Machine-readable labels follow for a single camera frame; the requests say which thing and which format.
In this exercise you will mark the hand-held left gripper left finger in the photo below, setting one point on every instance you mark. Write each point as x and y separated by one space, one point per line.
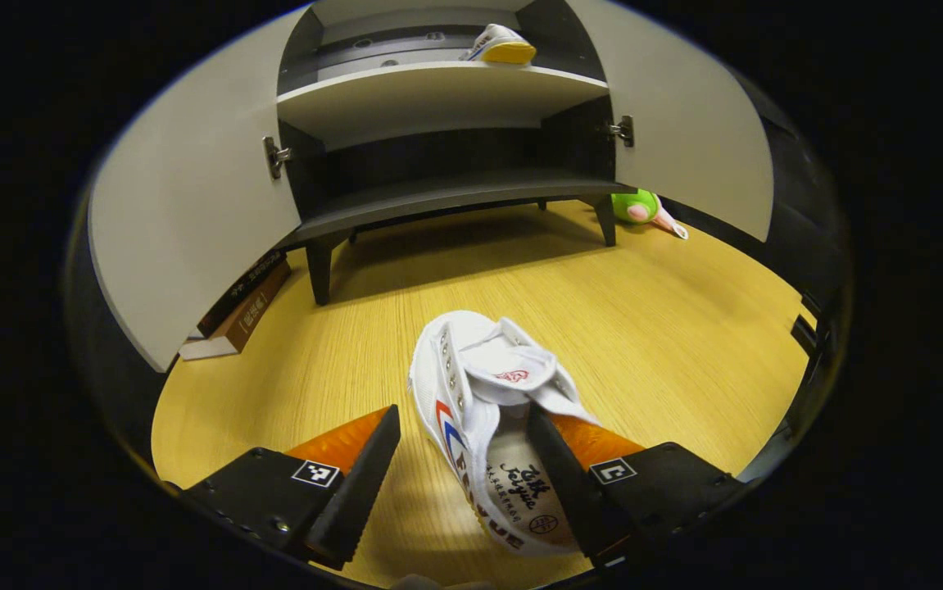
356 492

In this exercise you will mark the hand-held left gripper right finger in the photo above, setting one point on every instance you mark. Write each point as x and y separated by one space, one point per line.
582 500

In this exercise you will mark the white canvas shoe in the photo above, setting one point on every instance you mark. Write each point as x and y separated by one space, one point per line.
471 385
500 41

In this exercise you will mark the grey cabinet door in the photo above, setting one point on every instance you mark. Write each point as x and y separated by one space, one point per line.
192 205
684 123

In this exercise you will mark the metal door hinge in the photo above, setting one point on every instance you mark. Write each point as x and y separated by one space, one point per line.
623 131
274 156

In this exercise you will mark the grey cabinet shelf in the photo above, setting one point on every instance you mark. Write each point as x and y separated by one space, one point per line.
430 98

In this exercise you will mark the brown book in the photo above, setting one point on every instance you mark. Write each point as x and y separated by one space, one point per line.
254 315

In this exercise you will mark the dark spine book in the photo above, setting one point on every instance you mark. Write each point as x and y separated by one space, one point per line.
246 285

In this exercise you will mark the pink green plush toy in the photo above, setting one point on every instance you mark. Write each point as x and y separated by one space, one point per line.
633 205

